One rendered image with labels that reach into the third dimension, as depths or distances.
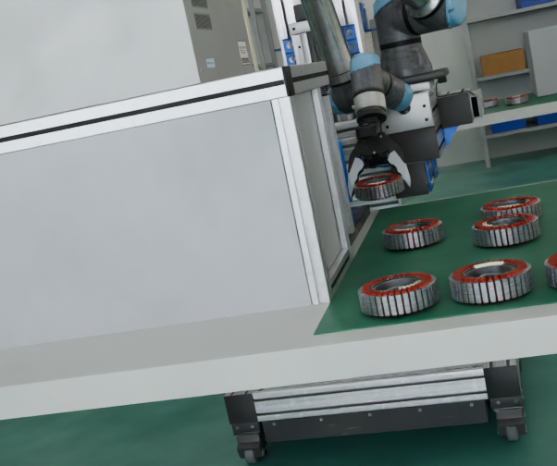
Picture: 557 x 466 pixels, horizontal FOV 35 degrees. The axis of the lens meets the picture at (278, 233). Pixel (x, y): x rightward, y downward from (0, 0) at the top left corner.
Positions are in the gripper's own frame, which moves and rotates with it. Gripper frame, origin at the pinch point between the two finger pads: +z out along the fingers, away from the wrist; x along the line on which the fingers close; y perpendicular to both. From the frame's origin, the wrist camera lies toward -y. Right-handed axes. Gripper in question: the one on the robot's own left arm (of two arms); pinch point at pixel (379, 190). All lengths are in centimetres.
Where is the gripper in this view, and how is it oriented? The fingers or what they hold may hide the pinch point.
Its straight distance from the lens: 201.2
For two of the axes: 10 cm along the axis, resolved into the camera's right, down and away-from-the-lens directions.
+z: 0.8, 9.4, -3.3
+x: -9.6, 1.6, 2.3
